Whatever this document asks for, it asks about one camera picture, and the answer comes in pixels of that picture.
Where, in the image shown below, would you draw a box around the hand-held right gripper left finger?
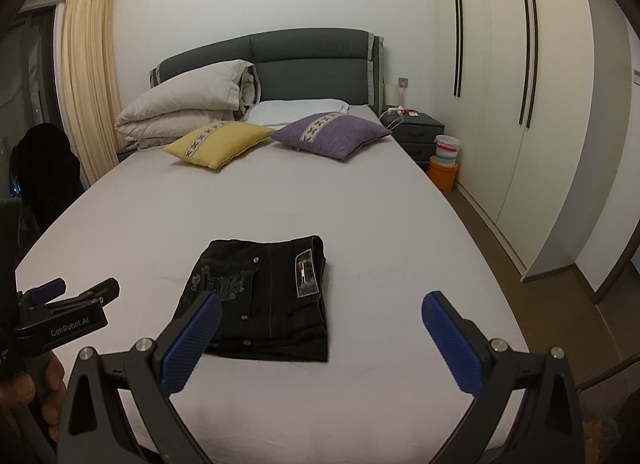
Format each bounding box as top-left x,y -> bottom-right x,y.
59,291 -> 223,464

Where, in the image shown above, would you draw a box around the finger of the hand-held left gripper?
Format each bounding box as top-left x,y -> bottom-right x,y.
17,277 -> 67,309
30,278 -> 121,316

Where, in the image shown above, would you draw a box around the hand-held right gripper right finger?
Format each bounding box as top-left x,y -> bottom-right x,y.
421,291 -> 586,464

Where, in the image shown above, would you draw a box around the black pants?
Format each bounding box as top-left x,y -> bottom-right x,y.
172,235 -> 330,363

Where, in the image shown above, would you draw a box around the person's left hand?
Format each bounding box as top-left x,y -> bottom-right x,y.
0,356 -> 68,442

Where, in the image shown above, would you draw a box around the dark hanging clothing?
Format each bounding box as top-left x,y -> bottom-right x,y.
11,123 -> 83,230

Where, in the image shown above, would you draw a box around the bed with white sheet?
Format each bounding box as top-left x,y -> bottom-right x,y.
15,104 -> 531,464

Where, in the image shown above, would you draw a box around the yellow cushion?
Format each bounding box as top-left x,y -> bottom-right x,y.
163,121 -> 276,171

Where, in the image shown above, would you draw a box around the white door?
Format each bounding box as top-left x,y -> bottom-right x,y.
575,64 -> 640,305

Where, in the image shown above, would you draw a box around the grey nightstand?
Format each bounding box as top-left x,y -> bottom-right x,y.
381,112 -> 445,165

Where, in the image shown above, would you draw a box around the beige curtain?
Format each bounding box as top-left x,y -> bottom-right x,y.
61,0 -> 122,187

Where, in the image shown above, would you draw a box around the dark window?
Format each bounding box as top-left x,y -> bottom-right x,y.
0,7 -> 66,205

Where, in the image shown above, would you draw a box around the folded beige duvet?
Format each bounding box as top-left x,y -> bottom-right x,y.
115,59 -> 262,150

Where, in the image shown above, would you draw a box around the purple cushion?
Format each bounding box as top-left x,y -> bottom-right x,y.
270,113 -> 393,161

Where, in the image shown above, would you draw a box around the white wardrobe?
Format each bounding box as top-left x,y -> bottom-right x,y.
430,0 -> 621,285

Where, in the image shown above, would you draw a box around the white pillow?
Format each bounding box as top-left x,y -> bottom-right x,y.
247,99 -> 351,126

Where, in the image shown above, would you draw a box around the grey padded headboard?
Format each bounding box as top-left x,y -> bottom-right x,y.
149,28 -> 386,117

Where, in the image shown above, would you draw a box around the white charger cable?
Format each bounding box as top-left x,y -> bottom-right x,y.
378,105 -> 407,131

